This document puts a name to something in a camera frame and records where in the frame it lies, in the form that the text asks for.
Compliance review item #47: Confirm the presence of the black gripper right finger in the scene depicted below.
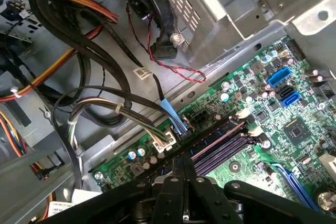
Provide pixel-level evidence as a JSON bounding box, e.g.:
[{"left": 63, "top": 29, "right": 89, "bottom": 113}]
[{"left": 185, "top": 156, "right": 336, "bottom": 224}]

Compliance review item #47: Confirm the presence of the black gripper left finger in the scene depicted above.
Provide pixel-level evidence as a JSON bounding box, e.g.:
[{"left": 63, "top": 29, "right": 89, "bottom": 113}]
[{"left": 39, "top": 156, "right": 186, "bottom": 224}]

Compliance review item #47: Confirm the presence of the RAM slot with black clips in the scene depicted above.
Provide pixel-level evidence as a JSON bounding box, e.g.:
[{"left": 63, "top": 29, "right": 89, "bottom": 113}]
[
  {"left": 196, "top": 136, "right": 266, "bottom": 177},
  {"left": 191, "top": 126, "right": 250, "bottom": 161}
]

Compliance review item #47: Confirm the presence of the RAM slot with white clips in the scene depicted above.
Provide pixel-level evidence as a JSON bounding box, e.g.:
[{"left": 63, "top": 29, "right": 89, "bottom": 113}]
[
  {"left": 183, "top": 109, "right": 249, "bottom": 156},
  {"left": 193, "top": 126, "right": 264, "bottom": 168}
]

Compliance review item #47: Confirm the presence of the green motherboard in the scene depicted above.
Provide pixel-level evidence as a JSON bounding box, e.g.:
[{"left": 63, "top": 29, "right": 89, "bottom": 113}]
[{"left": 90, "top": 31, "right": 336, "bottom": 224}]

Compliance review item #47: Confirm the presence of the black power socket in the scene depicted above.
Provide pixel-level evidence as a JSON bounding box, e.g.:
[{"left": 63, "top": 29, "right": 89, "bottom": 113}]
[{"left": 189, "top": 111, "right": 208, "bottom": 127}]

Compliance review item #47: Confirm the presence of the white paper label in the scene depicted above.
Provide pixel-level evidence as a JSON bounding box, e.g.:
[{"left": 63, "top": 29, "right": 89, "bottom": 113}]
[{"left": 48, "top": 188, "right": 106, "bottom": 210}]

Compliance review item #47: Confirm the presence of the blue expansion slot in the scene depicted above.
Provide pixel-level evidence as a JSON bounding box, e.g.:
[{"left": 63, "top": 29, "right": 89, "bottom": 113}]
[{"left": 270, "top": 162, "right": 322, "bottom": 213}]

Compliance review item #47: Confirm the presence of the black chipset chip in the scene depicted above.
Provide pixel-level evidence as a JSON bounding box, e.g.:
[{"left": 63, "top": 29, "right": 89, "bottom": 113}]
[{"left": 282, "top": 115, "right": 312, "bottom": 145}]

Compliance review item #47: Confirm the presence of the white barcode label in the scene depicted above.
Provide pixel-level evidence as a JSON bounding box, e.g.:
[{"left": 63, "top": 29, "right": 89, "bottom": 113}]
[{"left": 132, "top": 67, "right": 153, "bottom": 81}]

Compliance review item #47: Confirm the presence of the blue board header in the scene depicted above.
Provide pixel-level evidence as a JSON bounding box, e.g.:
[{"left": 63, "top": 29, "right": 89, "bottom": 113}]
[{"left": 266, "top": 68, "right": 292, "bottom": 88}]

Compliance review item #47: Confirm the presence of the metal drive cage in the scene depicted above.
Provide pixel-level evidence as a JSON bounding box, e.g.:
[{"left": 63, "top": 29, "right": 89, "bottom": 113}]
[{"left": 0, "top": 134, "right": 116, "bottom": 224}]

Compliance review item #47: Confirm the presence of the black PC case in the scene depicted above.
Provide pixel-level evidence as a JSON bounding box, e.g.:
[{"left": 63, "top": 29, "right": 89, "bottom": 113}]
[{"left": 0, "top": 0, "right": 336, "bottom": 224}]

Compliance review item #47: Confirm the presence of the black pin header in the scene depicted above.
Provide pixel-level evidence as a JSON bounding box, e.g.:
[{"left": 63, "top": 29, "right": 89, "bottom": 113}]
[{"left": 286, "top": 38, "right": 307, "bottom": 61}]

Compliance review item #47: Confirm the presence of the grey wire bundle white connector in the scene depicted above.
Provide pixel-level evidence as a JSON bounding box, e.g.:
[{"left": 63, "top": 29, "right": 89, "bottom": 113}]
[{"left": 51, "top": 97, "right": 177, "bottom": 156}]

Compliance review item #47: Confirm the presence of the blue disk wire port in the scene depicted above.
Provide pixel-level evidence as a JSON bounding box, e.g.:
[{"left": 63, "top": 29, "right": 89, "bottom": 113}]
[{"left": 278, "top": 91, "right": 301, "bottom": 108}]

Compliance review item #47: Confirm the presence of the red black twisted wire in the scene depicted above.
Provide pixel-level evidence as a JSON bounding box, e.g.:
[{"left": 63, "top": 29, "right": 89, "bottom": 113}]
[{"left": 125, "top": 0, "right": 207, "bottom": 83}]

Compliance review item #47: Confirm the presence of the black disk wire port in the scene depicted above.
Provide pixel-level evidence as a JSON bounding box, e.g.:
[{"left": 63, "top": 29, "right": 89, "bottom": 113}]
[{"left": 278, "top": 84, "right": 293, "bottom": 98}]

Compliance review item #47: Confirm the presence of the black flat cable connector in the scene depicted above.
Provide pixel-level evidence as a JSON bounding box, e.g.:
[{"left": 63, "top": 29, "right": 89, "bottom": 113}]
[{"left": 125, "top": 0, "right": 186, "bottom": 61}]

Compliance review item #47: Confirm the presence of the thick black cable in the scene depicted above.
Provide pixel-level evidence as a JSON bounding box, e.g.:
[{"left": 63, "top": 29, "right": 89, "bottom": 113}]
[{"left": 27, "top": 0, "right": 148, "bottom": 127}]

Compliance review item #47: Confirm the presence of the orange power wire bundle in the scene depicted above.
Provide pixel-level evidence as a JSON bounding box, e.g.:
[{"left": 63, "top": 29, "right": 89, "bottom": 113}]
[{"left": 0, "top": 0, "right": 119, "bottom": 103}]

